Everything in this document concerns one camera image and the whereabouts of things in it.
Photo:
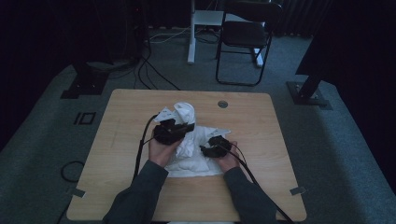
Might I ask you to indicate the person's left hand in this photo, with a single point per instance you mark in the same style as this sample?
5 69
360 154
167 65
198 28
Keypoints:
162 154

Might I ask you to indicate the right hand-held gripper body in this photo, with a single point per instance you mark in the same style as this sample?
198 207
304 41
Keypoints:
221 146

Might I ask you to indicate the grey tape piece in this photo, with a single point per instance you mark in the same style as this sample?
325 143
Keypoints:
298 190
79 193

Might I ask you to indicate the grey table grommet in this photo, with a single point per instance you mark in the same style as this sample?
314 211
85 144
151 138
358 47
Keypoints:
223 104

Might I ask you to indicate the black stand base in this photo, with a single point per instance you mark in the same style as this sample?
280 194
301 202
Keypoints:
306 93
85 84

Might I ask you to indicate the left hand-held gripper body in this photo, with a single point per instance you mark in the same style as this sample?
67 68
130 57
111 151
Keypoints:
166 133

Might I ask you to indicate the white desk frame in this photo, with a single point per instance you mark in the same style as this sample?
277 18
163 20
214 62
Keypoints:
191 46

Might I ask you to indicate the black folding chair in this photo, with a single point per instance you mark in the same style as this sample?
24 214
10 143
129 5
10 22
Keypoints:
244 34

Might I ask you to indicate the white tiered skirt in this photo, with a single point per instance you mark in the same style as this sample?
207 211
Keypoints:
193 158

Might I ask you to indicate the person's right hand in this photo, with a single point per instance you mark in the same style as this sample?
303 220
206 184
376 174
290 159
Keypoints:
230 161

